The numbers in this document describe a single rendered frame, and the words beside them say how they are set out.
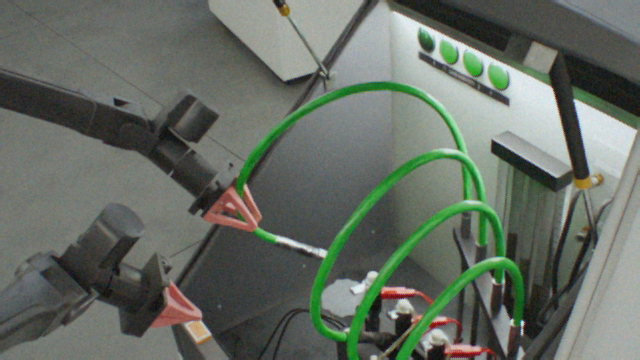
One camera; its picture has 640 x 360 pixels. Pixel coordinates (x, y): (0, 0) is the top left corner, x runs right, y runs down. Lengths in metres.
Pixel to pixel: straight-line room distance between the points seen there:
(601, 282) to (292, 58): 3.31
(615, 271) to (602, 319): 0.06
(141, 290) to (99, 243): 0.11
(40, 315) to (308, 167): 0.75
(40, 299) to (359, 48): 0.79
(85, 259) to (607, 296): 0.60
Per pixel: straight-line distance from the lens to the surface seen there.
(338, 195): 1.49
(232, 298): 1.49
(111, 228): 0.86
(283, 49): 3.99
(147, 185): 3.50
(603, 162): 1.09
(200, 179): 1.11
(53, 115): 1.09
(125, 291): 0.94
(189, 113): 1.10
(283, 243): 1.18
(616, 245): 0.84
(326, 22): 4.05
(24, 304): 0.79
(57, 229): 3.39
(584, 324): 0.89
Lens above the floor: 1.92
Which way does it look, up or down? 35 degrees down
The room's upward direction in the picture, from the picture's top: 5 degrees counter-clockwise
